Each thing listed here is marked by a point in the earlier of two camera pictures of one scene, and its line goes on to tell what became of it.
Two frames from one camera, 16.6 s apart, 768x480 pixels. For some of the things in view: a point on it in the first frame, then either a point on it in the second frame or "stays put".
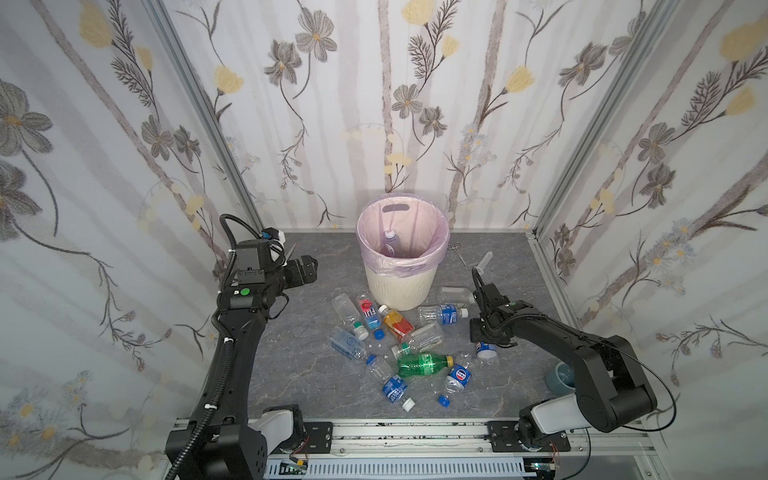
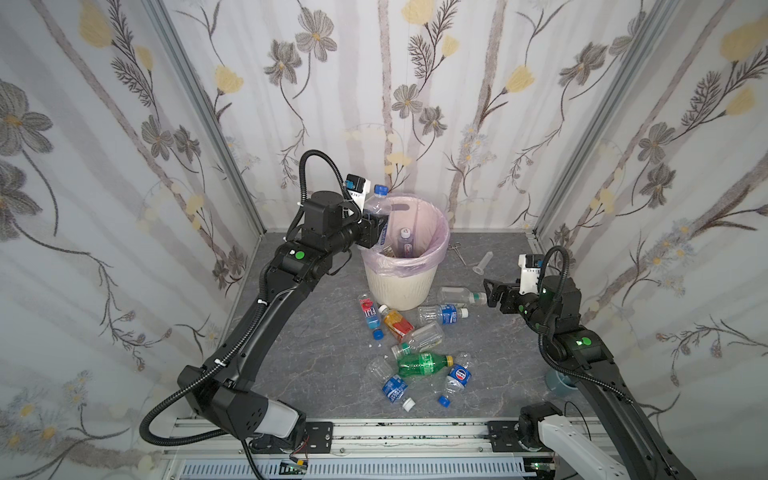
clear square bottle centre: x=420 y=341 stays put
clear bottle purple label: x=391 y=245 to x=405 y=243
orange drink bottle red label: x=400 y=328 stays put
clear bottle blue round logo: x=458 y=378 stays put
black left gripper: x=303 y=270 to x=369 y=230
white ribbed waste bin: x=402 y=293 stays put
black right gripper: x=486 y=306 to x=504 y=297
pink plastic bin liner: x=423 y=231 stays put
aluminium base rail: x=440 y=449 stays put
